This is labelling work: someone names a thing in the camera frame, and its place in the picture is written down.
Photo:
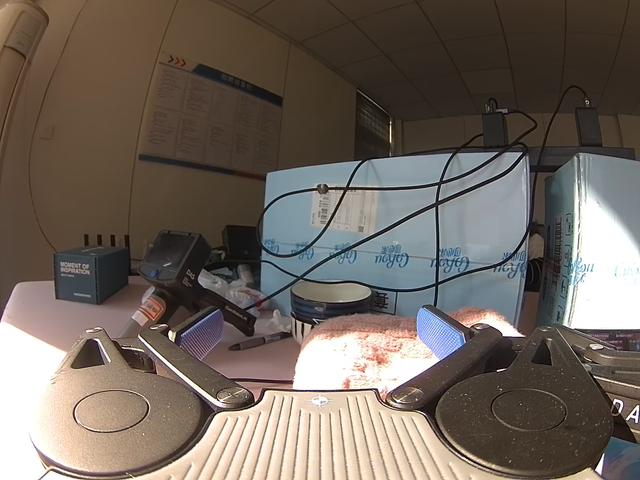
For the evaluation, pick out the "pink towel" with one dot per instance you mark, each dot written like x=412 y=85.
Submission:
x=360 y=350

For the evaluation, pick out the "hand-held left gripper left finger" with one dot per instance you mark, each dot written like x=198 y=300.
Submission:
x=202 y=332

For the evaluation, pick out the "black router with antennas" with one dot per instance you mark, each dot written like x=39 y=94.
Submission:
x=107 y=241

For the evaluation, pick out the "white wall switch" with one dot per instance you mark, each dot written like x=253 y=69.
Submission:
x=47 y=131

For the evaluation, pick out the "black speaker box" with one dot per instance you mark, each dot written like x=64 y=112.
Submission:
x=240 y=242

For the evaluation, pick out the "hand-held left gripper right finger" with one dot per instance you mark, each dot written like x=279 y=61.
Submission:
x=440 y=332

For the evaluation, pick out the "dark blue striped bowl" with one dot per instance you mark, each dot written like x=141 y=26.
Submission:
x=330 y=302

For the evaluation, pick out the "black power adapter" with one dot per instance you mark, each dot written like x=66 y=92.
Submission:
x=589 y=125
x=495 y=130

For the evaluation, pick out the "black pen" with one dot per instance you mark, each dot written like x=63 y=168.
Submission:
x=260 y=341

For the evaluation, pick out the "crumpled white paper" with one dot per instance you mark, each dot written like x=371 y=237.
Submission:
x=277 y=321

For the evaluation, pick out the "white striped bowl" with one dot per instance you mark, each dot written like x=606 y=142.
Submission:
x=302 y=330

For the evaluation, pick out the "crumpled white plastic bag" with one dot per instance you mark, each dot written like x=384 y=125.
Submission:
x=240 y=295

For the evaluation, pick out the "window with blinds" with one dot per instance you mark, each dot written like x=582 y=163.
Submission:
x=372 y=125

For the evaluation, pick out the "dark blue small box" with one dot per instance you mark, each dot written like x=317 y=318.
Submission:
x=90 y=275

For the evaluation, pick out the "large light blue carton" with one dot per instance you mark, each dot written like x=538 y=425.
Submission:
x=600 y=240

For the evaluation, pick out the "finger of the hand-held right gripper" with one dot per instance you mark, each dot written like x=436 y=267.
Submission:
x=600 y=352

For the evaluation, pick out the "wall poster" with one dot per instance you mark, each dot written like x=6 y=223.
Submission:
x=210 y=115

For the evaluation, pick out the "light blue carton with label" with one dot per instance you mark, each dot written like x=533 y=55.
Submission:
x=400 y=220

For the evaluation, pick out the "spare hand-held gripper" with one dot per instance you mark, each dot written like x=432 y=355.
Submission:
x=170 y=255

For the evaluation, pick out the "white standing air conditioner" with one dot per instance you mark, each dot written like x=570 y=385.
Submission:
x=15 y=60

